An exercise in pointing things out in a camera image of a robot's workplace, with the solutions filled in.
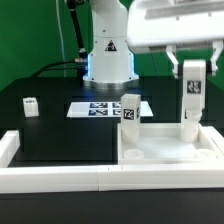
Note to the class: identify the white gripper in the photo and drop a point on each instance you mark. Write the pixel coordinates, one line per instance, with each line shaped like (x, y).
(157, 24)

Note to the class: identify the white U-shaped obstacle fence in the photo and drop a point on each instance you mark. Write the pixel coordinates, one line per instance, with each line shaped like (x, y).
(102, 177)

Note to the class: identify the white square table top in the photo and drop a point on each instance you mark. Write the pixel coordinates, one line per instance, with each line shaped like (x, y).
(159, 143)

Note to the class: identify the white marker sheet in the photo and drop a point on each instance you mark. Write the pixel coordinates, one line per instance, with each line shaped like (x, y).
(94, 109)

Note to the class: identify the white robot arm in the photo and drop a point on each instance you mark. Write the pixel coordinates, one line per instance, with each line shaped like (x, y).
(111, 60)

